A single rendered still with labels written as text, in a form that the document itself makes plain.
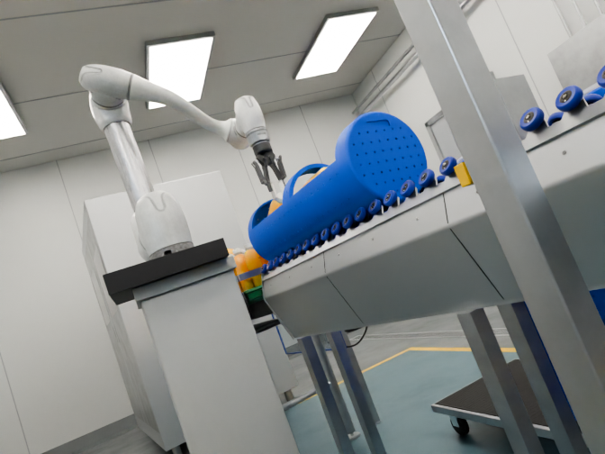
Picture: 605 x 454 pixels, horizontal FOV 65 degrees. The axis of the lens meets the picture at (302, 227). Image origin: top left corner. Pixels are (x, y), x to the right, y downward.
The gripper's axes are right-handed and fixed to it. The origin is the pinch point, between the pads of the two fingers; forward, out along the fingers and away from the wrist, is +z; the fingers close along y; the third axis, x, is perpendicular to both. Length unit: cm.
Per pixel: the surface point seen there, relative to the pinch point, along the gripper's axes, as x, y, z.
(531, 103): -105, 9, 21
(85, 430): 465, -95, 99
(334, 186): -50, -8, 16
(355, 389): 22, 12, 88
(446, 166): -90, -6, 27
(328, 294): -19.2, -6.2, 45.1
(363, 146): -62, -2, 9
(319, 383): 22, -3, 79
